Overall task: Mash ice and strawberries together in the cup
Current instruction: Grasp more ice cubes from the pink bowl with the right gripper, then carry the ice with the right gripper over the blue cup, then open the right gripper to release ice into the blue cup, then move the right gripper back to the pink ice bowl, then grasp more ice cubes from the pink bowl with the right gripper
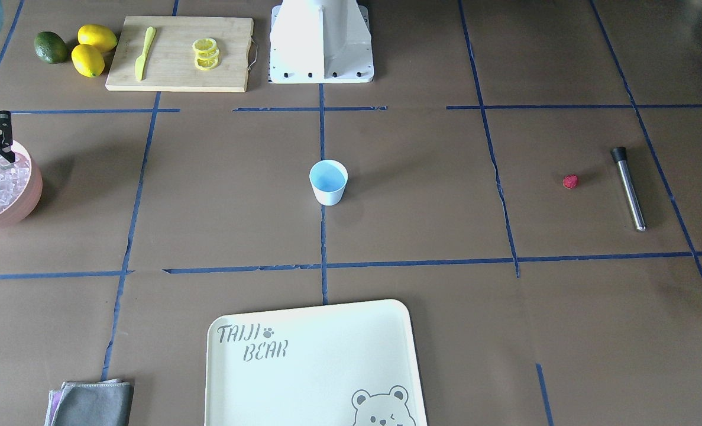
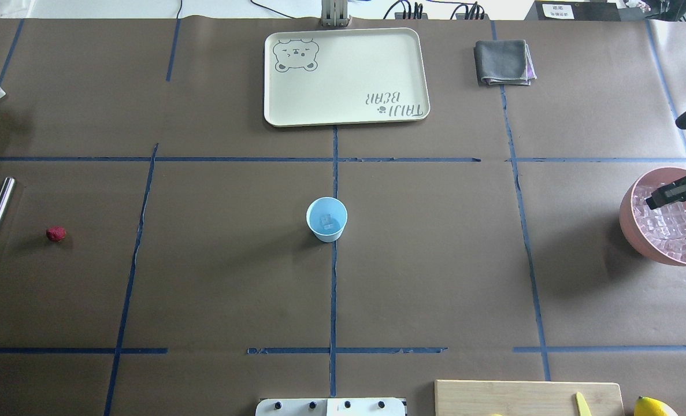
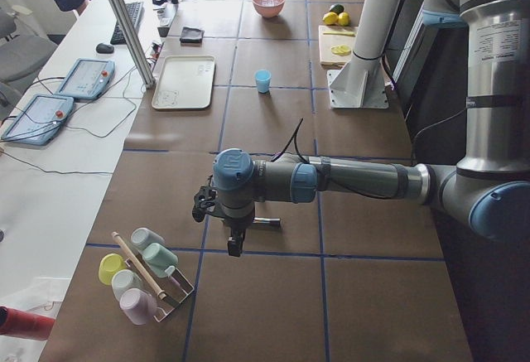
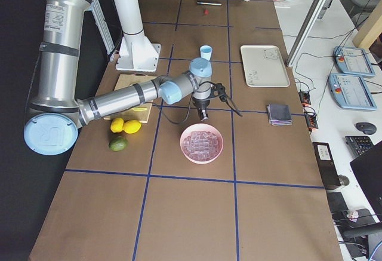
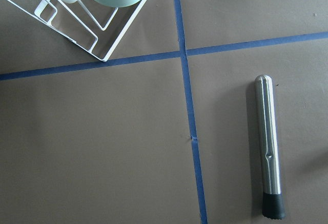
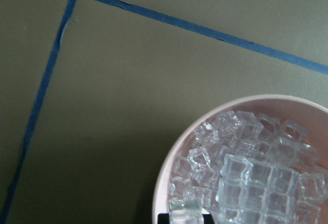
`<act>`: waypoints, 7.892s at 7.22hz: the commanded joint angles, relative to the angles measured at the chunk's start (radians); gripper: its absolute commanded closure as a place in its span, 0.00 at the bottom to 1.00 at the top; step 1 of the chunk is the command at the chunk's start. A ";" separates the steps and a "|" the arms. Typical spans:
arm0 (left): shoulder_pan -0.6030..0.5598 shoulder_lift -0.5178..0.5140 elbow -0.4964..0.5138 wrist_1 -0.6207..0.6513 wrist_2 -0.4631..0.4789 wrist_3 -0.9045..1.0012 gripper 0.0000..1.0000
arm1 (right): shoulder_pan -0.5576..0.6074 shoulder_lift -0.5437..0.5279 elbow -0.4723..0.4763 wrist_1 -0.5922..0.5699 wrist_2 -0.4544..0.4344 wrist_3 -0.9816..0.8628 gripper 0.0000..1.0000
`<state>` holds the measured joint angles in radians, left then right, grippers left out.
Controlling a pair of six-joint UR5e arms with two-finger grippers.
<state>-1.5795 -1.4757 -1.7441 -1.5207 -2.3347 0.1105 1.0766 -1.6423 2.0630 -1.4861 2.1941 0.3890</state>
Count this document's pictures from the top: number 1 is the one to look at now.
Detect yellow lemon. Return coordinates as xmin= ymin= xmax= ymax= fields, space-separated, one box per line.
xmin=77 ymin=24 xmax=118 ymax=53
xmin=70 ymin=44 xmax=105 ymax=78

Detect yellow plastic knife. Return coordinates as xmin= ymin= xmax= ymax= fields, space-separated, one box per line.
xmin=134 ymin=27 xmax=156 ymax=82

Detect cream bear tray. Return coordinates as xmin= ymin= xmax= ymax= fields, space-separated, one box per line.
xmin=203 ymin=299 xmax=428 ymax=425

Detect green avocado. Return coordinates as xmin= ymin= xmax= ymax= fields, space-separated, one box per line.
xmin=34 ymin=31 xmax=70 ymax=64

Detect pink bowl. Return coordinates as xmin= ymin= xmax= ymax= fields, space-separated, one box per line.
xmin=0 ymin=141 xmax=43 ymax=230

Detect wooden cutting board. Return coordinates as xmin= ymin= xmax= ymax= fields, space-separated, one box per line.
xmin=105 ymin=16 xmax=254 ymax=93

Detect folded grey cloth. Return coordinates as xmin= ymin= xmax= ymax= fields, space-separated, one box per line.
xmin=44 ymin=379 xmax=134 ymax=425

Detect lemon slices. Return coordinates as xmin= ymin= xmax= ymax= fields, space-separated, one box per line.
xmin=192 ymin=37 xmax=220 ymax=71

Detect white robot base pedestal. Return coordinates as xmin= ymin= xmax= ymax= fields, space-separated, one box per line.
xmin=268 ymin=1 xmax=375 ymax=85

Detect light blue cup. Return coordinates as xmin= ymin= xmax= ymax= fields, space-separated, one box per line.
xmin=309 ymin=159 xmax=349 ymax=206

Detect steel muddler black tip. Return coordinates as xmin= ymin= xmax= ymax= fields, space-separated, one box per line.
xmin=610 ymin=147 xmax=646 ymax=232

